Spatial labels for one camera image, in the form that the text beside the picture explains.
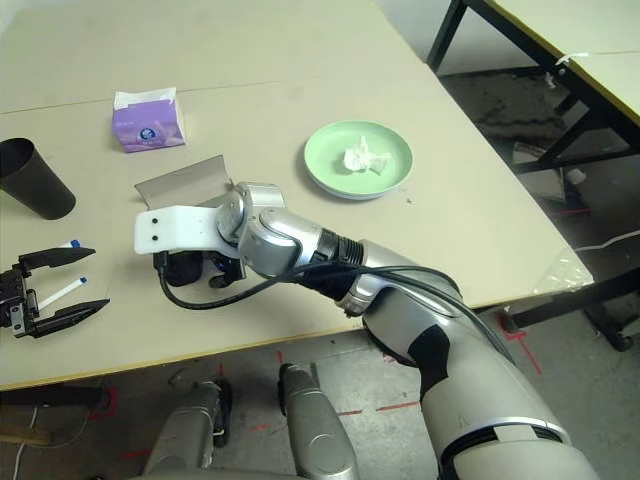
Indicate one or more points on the grey glasses case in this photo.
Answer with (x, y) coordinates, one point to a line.
(185, 182)

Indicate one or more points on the clear plastic film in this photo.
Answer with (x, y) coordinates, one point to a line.
(565, 272)

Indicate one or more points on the grey robot leg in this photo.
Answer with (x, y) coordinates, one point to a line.
(187, 430)
(320, 430)

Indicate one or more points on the white tissue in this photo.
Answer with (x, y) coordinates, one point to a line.
(357, 157)

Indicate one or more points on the grey robot right leg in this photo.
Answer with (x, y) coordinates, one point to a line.
(320, 430)

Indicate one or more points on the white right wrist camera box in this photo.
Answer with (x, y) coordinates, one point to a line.
(180, 227)

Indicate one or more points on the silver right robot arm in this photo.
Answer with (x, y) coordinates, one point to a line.
(450, 375)

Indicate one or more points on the black sunglasses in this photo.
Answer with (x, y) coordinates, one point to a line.
(185, 270)

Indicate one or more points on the side table with metal frame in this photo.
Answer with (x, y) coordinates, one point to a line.
(450, 35)

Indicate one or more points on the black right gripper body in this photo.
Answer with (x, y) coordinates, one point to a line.
(230, 270)

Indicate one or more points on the wooden plank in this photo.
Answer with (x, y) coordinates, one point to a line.
(25, 435)

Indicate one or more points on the flat cardboard box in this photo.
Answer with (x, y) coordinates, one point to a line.
(530, 151)

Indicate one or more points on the white marker with blue cap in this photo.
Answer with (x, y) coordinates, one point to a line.
(62, 292)
(72, 244)

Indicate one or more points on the grey robot left leg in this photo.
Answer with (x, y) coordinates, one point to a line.
(187, 430)

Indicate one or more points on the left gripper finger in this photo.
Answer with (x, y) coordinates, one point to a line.
(60, 256)
(70, 315)

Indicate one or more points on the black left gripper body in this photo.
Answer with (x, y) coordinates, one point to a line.
(15, 305)

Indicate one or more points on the black plastic cup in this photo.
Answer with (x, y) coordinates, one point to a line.
(40, 185)

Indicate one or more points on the white zip tie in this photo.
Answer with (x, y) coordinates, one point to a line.
(567, 59)

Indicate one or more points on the green plate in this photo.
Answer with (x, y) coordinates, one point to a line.
(330, 165)

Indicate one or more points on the purple tissue pack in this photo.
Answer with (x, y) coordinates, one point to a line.
(150, 130)

